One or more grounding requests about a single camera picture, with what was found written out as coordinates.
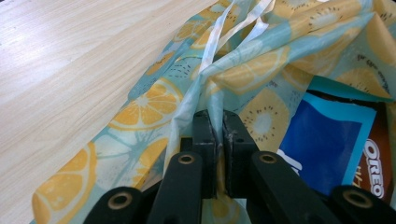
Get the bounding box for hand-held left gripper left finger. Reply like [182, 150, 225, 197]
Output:
[180, 109, 219, 200]

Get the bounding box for blue cookie packet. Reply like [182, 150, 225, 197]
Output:
[276, 89, 394, 204]

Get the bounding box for orange-print teal shopping bag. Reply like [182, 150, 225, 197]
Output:
[29, 0, 396, 224]

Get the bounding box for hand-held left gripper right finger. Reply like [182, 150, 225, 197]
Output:
[222, 110, 260, 199]

